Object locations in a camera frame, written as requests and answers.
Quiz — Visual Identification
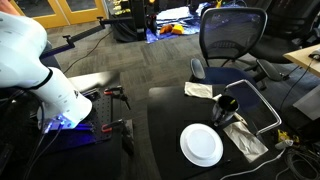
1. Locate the white power adapter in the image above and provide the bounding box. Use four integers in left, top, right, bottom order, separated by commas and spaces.
274, 139, 294, 150

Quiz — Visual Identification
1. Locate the white adapter cable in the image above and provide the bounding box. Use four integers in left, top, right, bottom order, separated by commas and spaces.
219, 148, 288, 180

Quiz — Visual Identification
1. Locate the orange lump object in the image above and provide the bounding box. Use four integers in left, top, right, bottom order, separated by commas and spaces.
159, 23, 174, 35

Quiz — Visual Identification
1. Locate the black mouse cable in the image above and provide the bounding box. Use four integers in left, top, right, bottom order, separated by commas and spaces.
279, 58, 316, 111

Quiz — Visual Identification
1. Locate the chrome tube table handle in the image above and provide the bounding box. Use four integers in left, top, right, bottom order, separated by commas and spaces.
223, 79, 283, 136

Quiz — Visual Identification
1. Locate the dark computer mouse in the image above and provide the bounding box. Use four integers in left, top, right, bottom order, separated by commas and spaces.
308, 48, 320, 61

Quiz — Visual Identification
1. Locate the grey floor cable bundle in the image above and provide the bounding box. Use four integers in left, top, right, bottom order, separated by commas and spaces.
274, 148, 320, 180

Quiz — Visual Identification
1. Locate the grey cloth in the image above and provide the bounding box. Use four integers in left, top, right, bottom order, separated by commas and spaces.
222, 121, 269, 164

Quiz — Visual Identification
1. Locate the black office chair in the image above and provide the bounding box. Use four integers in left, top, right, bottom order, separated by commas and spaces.
248, 0, 320, 64

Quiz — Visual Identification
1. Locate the light wooden desk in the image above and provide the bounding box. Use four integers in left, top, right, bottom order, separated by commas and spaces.
283, 43, 320, 79

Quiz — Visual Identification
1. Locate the yellow lump object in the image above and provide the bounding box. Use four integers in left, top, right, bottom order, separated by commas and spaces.
170, 23, 185, 36

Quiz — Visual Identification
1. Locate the black equipment rack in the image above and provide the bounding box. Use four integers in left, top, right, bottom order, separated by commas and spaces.
111, 0, 158, 43

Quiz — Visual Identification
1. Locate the orange and black bar clamp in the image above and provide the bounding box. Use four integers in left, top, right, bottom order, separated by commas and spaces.
101, 118, 135, 154
103, 85, 132, 110

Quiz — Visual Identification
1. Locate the yellow framed glass door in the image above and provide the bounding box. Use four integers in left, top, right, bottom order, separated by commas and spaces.
9, 0, 71, 29
55, 0, 108, 26

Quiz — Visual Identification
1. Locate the yellow plug on floor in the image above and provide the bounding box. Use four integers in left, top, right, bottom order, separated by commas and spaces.
277, 129, 301, 144

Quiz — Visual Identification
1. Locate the black boom stand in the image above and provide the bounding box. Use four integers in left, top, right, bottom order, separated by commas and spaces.
39, 15, 134, 59

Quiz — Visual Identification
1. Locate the white round plate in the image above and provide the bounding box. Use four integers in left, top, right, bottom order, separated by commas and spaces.
179, 123, 224, 168

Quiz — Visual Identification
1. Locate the thin black floor cable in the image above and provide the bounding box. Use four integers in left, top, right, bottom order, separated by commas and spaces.
62, 29, 114, 75

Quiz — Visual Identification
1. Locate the mesh office chair blue seat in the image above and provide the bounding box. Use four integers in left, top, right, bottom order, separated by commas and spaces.
189, 7, 284, 91

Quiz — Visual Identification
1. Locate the black speckled mug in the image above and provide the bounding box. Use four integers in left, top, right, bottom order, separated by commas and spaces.
210, 94, 240, 128

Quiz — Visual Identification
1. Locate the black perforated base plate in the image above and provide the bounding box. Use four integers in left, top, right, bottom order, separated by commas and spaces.
43, 87, 114, 144

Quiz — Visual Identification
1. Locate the crumpled white napkin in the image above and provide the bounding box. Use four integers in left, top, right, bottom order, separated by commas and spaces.
184, 81, 214, 100

